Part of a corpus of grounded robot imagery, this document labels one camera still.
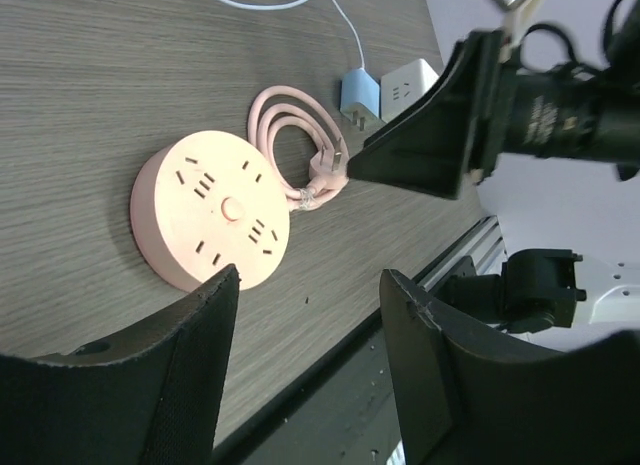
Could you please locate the aluminium front rail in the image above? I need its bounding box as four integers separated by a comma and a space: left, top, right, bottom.
413, 216, 507, 289

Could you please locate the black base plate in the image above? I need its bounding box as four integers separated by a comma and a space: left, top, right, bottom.
211, 312, 406, 465

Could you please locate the white cube adapter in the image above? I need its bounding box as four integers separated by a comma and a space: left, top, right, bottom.
380, 58, 439, 123

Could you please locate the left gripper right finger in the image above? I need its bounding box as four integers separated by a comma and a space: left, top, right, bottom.
379, 270, 639, 464

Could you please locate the white charger cable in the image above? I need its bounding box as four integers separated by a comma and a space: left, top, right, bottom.
194, 0, 367, 74

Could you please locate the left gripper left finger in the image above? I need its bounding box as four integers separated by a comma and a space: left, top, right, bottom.
1, 265, 240, 464

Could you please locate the pink round socket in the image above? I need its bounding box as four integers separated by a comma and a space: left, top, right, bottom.
129, 84, 351, 293

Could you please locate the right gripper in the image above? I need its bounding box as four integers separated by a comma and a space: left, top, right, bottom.
347, 0, 639, 200

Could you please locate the blue USB charger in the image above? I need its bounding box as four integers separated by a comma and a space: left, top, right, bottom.
340, 68, 380, 131

